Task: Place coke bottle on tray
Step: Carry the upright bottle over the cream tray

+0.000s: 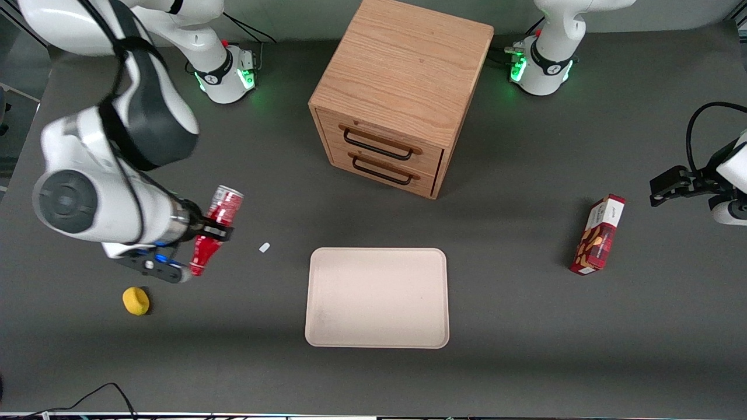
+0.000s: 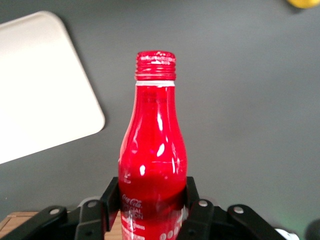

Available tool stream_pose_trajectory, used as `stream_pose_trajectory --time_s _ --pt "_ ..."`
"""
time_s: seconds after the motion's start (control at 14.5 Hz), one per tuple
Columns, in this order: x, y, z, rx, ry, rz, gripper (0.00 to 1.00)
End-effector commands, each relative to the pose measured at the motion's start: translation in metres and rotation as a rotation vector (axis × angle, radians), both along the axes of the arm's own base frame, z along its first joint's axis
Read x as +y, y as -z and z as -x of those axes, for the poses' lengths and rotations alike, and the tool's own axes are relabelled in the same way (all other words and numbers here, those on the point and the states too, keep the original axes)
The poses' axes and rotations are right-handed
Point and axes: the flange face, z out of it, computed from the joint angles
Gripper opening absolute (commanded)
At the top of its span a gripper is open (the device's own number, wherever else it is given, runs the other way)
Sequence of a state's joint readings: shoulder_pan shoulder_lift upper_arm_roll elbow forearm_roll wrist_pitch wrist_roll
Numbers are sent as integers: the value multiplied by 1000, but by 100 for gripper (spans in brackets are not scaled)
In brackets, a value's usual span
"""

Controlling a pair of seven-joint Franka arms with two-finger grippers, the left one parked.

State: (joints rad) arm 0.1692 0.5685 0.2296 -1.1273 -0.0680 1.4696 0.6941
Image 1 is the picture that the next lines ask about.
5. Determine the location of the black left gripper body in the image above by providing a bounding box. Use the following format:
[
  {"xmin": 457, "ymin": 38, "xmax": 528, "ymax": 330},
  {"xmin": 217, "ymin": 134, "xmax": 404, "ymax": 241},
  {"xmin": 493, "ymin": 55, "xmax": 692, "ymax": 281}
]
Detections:
[{"xmin": 649, "ymin": 166, "xmax": 724, "ymax": 208}]

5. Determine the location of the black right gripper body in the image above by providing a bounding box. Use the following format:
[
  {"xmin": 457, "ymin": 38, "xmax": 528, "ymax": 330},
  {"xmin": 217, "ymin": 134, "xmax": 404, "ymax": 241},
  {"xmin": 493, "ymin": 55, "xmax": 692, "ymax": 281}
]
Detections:
[{"xmin": 178, "ymin": 199, "xmax": 206, "ymax": 242}]

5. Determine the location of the red soda can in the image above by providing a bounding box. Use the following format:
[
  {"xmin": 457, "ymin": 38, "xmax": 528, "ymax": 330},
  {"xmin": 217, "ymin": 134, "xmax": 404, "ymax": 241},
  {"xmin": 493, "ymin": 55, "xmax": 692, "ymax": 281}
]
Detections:
[{"xmin": 189, "ymin": 185, "xmax": 245, "ymax": 277}]

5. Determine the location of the beige plastic tray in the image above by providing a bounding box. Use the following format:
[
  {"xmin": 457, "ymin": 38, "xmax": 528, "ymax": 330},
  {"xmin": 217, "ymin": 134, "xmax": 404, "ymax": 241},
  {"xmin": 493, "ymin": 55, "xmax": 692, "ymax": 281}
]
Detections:
[{"xmin": 304, "ymin": 247, "xmax": 451, "ymax": 349}]

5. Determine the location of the red tartan shortbread box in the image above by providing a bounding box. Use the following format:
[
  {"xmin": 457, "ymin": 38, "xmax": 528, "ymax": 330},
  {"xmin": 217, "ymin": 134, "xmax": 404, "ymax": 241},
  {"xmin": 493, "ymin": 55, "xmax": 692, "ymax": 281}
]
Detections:
[{"xmin": 570, "ymin": 194, "xmax": 627, "ymax": 277}]

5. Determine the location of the yellow lemon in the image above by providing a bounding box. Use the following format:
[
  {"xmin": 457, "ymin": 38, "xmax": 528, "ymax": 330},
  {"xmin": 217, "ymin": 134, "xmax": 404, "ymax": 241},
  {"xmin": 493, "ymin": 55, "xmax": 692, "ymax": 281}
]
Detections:
[{"xmin": 122, "ymin": 286, "xmax": 151, "ymax": 317}]

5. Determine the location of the wooden two-drawer cabinet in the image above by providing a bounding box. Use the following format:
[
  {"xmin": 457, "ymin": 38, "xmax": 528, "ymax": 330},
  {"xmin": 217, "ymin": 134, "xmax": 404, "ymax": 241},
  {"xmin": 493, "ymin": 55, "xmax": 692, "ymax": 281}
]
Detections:
[{"xmin": 308, "ymin": 0, "xmax": 495, "ymax": 201}]

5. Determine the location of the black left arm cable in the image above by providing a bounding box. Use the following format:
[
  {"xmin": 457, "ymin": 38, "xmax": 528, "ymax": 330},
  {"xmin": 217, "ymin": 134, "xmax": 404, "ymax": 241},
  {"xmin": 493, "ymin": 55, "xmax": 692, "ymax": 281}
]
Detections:
[{"xmin": 685, "ymin": 101, "xmax": 747, "ymax": 174}]

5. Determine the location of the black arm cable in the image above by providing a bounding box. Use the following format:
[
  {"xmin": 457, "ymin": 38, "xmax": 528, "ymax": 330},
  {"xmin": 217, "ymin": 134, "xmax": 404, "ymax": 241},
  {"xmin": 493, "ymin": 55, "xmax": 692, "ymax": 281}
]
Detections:
[
  {"xmin": 685, "ymin": 101, "xmax": 747, "ymax": 174},
  {"xmin": 76, "ymin": 0, "xmax": 153, "ymax": 247}
]

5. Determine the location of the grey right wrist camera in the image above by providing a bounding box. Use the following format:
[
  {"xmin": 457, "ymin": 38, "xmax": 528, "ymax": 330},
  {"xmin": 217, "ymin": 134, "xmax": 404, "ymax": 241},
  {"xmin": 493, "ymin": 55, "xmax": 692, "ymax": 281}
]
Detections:
[{"xmin": 114, "ymin": 244, "xmax": 192, "ymax": 285}]

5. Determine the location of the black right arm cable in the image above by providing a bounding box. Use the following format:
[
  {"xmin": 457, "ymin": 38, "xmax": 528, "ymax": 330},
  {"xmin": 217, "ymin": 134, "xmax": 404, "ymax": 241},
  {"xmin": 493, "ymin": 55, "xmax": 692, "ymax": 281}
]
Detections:
[{"xmin": 76, "ymin": 0, "xmax": 153, "ymax": 247}]

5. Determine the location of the black drawer handle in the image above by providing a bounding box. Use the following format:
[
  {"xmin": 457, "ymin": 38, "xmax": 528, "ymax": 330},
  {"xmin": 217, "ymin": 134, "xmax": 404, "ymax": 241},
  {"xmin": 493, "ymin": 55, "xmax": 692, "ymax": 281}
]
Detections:
[
  {"xmin": 351, "ymin": 154, "xmax": 414, "ymax": 187},
  {"xmin": 342, "ymin": 128, "xmax": 415, "ymax": 162}
]

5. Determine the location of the black cable on table edge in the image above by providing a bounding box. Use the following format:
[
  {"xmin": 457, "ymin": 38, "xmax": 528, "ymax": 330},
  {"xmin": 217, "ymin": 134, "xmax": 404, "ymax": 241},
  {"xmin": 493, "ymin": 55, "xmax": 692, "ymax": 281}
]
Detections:
[{"xmin": 0, "ymin": 382, "xmax": 139, "ymax": 420}]

